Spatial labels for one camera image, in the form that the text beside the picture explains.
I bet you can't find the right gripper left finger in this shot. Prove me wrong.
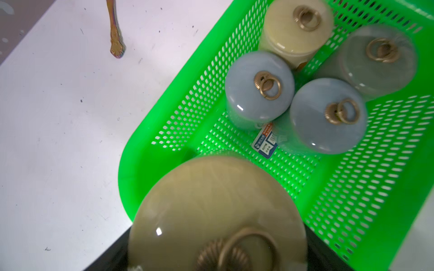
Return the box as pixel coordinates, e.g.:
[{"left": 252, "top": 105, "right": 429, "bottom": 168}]
[{"left": 85, "top": 228, "right": 131, "bottom": 271}]

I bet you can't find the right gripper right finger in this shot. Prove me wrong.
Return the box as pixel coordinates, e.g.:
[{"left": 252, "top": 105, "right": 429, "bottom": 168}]
[{"left": 304, "top": 225, "right": 354, "bottom": 271}]

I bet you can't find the yellow tea canister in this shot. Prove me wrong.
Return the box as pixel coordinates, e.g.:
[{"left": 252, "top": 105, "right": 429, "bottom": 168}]
[
  {"left": 258, "top": 0, "right": 334, "bottom": 70},
  {"left": 128, "top": 152, "right": 308, "bottom": 271}
]

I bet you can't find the green plastic basket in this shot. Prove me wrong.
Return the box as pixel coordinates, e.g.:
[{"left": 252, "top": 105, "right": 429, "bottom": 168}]
[{"left": 118, "top": 1, "right": 434, "bottom": 271}]

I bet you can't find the green tea canister back right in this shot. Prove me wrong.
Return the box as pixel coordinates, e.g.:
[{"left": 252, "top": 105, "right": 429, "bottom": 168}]
[{"left": 313, "top": 24, "right": 418, "bottom": 100}]

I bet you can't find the small blue label card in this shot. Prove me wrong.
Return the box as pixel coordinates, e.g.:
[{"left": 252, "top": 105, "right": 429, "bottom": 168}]
[{"left": 251, "top": 123, "right": 278, "bottom": 159}]

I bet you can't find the purple gold butter knife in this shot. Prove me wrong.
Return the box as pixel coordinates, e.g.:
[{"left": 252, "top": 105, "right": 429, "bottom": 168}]
[{"left": 106, "top": 0, "right": 125, "bottom": 59}]

